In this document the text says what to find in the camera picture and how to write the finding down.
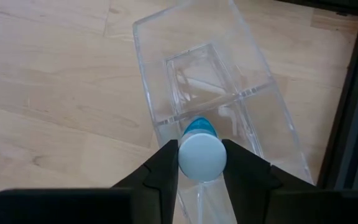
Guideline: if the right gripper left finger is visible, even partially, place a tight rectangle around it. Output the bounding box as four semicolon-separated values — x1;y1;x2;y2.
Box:
112;139;179;224

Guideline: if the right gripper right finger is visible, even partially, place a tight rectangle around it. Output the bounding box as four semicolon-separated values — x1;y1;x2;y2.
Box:
222;139;316;224

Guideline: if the blue toothpaste tube white cap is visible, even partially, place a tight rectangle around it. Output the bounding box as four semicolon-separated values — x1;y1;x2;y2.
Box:
178;116;228;183

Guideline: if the clear acrylic organizer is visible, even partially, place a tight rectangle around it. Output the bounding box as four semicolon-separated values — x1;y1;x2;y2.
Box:
131;0;315;224

